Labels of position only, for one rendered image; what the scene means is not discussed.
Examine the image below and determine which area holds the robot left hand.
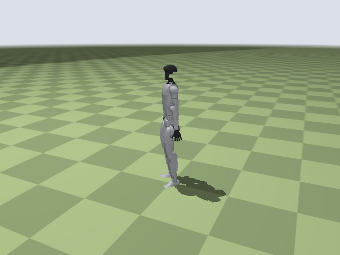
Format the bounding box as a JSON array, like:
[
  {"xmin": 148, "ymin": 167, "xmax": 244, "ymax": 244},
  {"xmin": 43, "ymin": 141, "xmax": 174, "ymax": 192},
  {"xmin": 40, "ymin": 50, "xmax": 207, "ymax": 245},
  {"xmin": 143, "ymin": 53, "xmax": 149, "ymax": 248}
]
[{"xmin": 172, "ymin": 126, "xmax": 182, "ymax": 141}]

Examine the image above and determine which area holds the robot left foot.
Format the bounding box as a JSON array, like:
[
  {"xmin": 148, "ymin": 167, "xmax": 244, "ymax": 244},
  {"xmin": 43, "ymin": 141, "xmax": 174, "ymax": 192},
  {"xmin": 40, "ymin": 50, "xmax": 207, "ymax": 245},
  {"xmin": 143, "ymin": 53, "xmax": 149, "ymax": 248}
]
[{"xmin": 163, "ymin": 180, "xmax": 180, "ymax": 188}]

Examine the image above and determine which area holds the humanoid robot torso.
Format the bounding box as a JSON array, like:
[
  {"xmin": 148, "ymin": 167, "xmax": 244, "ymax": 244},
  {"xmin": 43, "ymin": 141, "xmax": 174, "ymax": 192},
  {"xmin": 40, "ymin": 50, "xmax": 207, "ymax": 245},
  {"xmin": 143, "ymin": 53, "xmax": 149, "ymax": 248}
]
[{"xmin": 161, "ymin": 81, "xmax": 178, "ymax": 128}]

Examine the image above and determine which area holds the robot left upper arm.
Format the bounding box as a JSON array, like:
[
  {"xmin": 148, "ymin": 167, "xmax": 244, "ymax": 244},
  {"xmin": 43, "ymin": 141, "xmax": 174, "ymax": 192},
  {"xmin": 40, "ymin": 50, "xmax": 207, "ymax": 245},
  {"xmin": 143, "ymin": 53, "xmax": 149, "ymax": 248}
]
[{"xmin": 169, "ymin": 86, "xmax": 179, "ymax": 112}]

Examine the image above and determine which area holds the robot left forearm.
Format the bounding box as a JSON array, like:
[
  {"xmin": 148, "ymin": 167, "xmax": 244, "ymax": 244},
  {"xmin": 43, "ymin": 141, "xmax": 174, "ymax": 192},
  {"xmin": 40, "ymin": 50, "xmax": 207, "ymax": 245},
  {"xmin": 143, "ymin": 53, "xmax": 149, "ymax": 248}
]
[{"xmin": 172, "ymin": 107, "xmax": 179, "ymax": 130}]

